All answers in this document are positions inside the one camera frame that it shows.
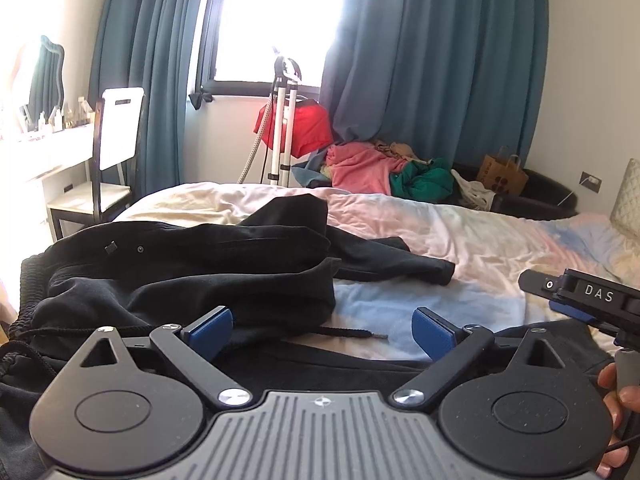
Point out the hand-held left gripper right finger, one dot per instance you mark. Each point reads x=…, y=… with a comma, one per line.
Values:
x=429, y=332

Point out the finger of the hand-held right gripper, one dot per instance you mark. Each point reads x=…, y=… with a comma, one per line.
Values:
x=570, y=310
x=540, y=284

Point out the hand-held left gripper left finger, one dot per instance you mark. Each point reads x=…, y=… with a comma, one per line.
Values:
x=210, y=329

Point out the black garment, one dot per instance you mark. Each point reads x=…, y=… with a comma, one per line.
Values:
x=575, y=345

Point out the black hoodie sweatshirt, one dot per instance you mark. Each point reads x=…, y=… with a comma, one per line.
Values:
x=200, y=270

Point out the person's right hand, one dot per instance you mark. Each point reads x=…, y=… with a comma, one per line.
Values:
x=611, y=410

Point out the pastel tie-dye bedspread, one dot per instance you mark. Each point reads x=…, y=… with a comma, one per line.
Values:
x=475, y=255

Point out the black sofa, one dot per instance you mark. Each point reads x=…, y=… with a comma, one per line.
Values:
x=540, y=200

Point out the quilted white pillow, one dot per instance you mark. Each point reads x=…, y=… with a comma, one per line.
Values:
x=627, y=200

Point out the white cloth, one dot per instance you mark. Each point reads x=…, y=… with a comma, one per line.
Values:
x=475, y=192

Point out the brown paper bag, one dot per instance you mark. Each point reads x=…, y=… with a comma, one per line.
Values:
x=500, y=177

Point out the green garment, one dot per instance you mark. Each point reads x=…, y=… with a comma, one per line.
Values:
x=425, y=182

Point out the pink garment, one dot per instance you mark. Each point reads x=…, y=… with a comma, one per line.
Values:
x=360, y=170

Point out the beige garment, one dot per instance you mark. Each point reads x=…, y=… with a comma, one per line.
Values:
x=400, y=150

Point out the light blue garment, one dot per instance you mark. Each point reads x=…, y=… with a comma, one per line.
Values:
x=310, y=172

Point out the white garment steamer stand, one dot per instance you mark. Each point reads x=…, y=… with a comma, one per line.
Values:
x=281, y=130

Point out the white and black chair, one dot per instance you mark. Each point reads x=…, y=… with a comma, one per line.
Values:
x=117, y=130

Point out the red cloth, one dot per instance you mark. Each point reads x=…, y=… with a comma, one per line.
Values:
x=310, y=125

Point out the white vanity desk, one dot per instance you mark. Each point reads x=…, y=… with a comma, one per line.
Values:
x=45, y=155

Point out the blue curtain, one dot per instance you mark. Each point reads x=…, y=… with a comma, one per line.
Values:
x=425, y=60
x=145, y=60

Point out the group of cosmetic bottles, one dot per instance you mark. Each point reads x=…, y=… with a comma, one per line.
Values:
x=55, y=119

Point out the vanity mirror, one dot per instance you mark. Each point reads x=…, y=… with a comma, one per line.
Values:
x=42, y=75

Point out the window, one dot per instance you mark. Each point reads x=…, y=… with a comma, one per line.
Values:
x=270, y=20

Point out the wall outlet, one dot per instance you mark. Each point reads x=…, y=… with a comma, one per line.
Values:
x=591, y=182

